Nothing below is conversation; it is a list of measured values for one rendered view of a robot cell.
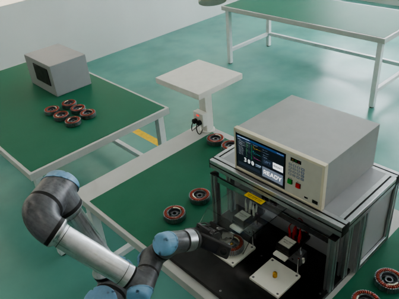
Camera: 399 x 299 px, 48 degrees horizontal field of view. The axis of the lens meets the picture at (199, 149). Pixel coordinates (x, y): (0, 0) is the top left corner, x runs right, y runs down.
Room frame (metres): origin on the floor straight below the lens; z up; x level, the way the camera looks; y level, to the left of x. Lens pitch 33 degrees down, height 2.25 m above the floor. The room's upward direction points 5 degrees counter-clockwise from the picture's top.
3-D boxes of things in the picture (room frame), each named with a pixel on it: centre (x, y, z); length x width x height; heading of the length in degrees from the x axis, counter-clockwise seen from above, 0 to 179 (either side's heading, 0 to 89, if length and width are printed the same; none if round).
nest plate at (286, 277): (1.27, -0.26, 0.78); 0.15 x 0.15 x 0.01; 41
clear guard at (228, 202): (1.38, -0.17, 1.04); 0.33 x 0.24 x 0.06; 131
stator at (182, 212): (1.73, 0.15, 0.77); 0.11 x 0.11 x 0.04
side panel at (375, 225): (1.37, -0.70, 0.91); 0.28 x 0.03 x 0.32; 131
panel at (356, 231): (1.52, -0.38, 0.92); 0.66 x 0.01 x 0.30; 41
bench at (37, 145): (3.28, 1.22, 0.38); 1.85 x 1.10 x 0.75; 41
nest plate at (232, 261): (1.45, -0.11, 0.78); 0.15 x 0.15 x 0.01; 41
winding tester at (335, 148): (1.56, -0.44, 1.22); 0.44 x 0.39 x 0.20; 41
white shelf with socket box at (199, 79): (2.42, -0.03, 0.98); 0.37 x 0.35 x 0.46; 41
